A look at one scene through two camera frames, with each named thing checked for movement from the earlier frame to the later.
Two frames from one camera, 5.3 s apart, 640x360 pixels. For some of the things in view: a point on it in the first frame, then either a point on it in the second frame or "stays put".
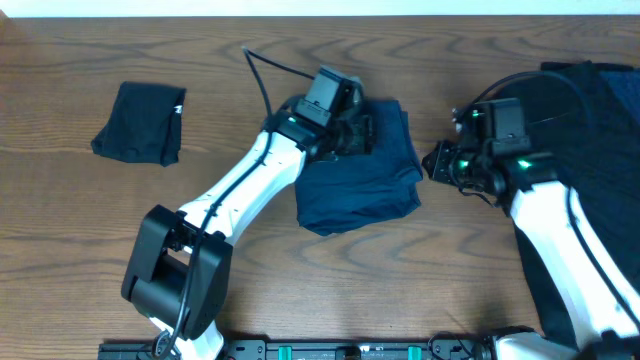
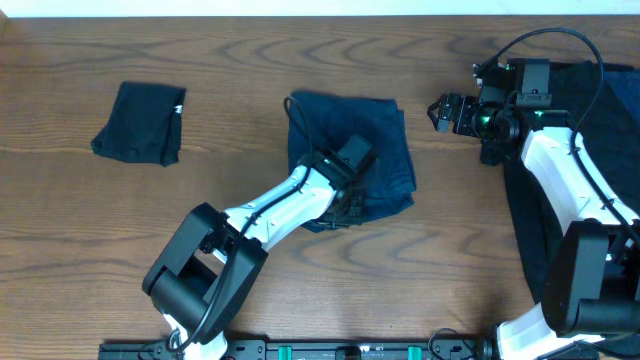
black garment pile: (578, 127) stays put
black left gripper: (366, 141) to (357, 220)
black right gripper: (443, 153) to (466, 104)
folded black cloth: (144, 126) stays put
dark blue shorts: (333, 193) stays put
